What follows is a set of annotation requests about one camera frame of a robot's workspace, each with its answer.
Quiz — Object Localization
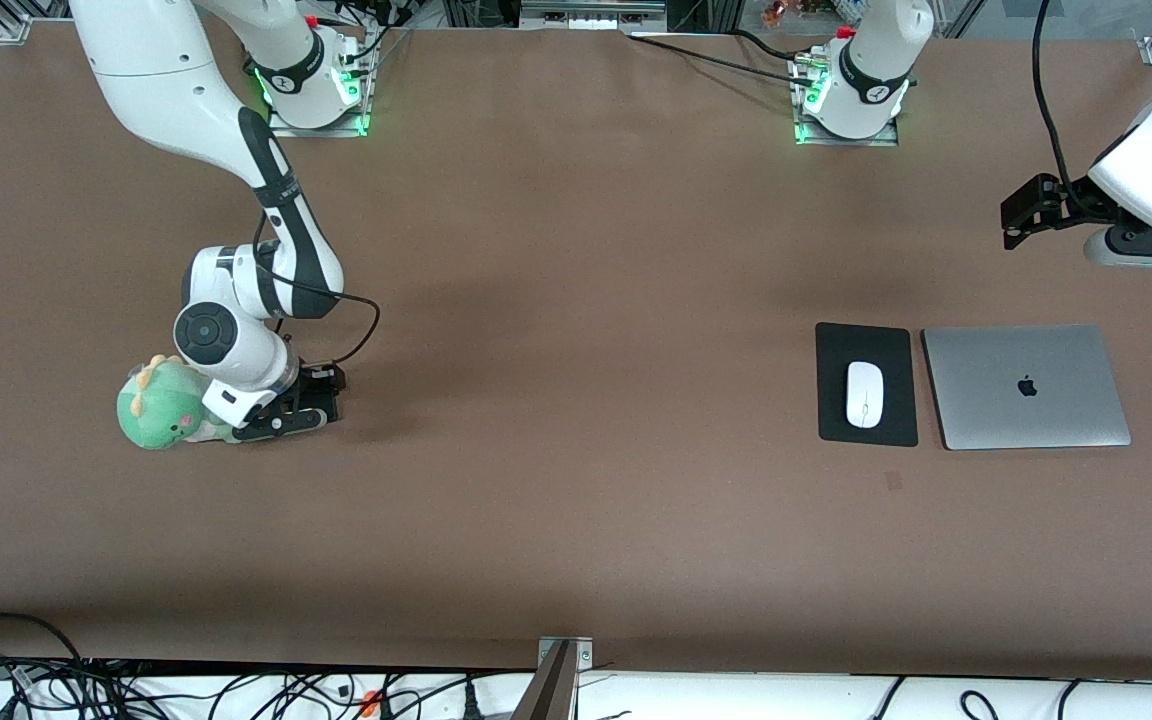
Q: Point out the white computer mouse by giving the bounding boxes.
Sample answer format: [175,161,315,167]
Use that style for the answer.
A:
[845,361,885,429]

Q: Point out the black mouse pad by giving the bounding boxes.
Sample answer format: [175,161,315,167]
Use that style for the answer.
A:
[815,322,919,448]

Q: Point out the silver closed laptop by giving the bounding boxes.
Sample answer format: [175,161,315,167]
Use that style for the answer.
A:
[922,324,1133,451]

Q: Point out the green dinosaur plush toy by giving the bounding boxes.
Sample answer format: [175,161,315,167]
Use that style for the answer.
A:
[116,354,239,451]

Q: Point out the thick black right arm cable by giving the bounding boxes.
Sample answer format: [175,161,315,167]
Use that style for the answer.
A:
[253,213,381,367]

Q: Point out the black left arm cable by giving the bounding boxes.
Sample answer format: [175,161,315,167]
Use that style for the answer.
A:
[1032,0,1079,193]

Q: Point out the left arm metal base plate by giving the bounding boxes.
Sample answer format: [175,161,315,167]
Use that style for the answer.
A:
[793,108,901,148]

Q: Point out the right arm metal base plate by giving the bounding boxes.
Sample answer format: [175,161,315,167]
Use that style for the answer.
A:
[266,95,373,139]

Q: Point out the black cable across table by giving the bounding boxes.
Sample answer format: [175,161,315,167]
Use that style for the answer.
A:
[626,33,813,87]

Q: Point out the black cables behind base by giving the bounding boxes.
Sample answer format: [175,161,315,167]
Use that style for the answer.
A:
[321,0,417,63]

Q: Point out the metal table edge bracket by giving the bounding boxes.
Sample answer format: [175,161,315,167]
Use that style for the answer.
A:
[536,637,594,720]

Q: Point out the tangled black floor cables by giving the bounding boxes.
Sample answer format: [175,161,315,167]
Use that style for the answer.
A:
[0,655,537,720]

